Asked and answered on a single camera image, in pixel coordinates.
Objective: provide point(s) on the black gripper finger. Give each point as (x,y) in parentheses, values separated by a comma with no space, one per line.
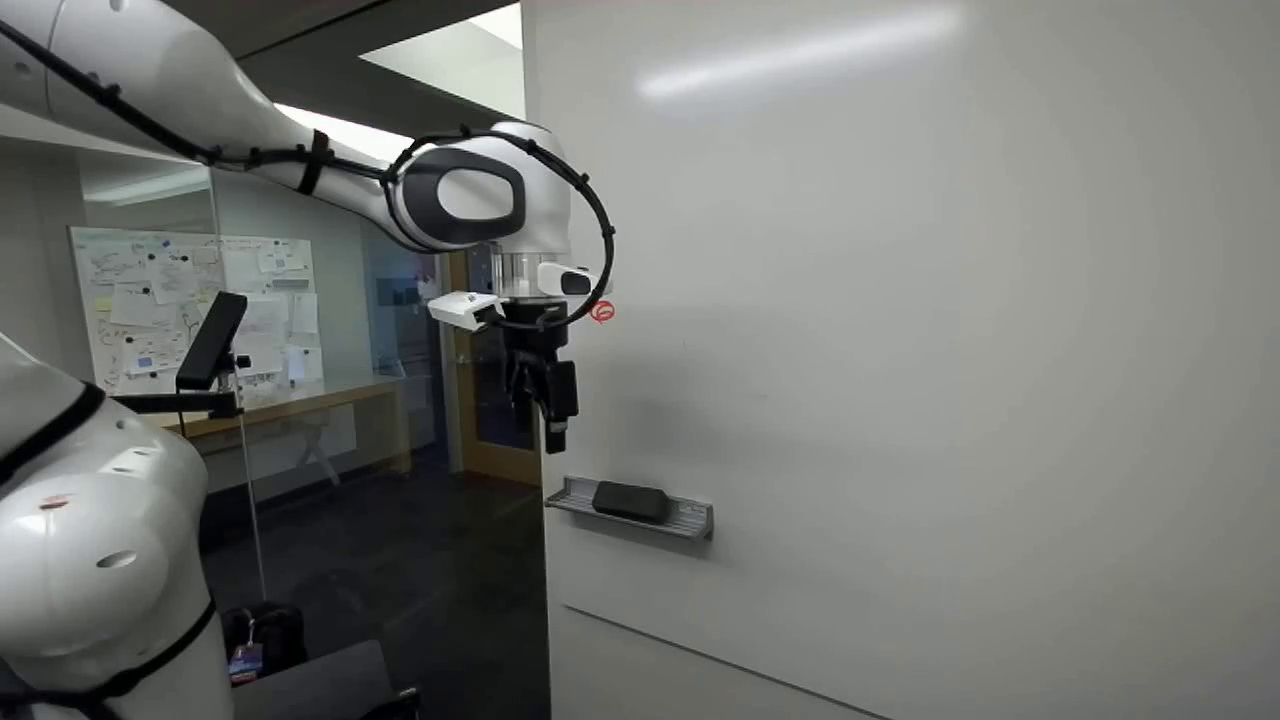
(552,428)

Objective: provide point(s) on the wall map poster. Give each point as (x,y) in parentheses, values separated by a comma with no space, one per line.
(141,307)

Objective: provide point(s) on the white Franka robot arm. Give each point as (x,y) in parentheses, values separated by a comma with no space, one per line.
(134,65)

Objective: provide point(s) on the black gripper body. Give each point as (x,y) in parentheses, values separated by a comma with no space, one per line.
(534,342)

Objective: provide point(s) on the black whiteboard eraser duster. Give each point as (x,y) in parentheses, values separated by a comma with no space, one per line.
(631,503)

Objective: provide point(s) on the black chair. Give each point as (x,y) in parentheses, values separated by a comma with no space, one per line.
(323,686)

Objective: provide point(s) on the wooden table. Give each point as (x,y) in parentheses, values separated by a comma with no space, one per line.
(304,405)

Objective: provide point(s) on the ceiling light panel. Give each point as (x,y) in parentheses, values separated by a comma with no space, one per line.
(460,63)

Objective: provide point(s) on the black bag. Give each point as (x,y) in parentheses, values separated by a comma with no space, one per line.
(267,642)

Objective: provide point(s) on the large white whiteboard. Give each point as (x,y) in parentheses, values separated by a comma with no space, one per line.
(932,332)

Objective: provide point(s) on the white paper sheets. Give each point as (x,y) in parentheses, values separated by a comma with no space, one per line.
(275,312)

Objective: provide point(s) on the black camera on stand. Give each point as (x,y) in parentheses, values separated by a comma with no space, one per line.
(214,342)

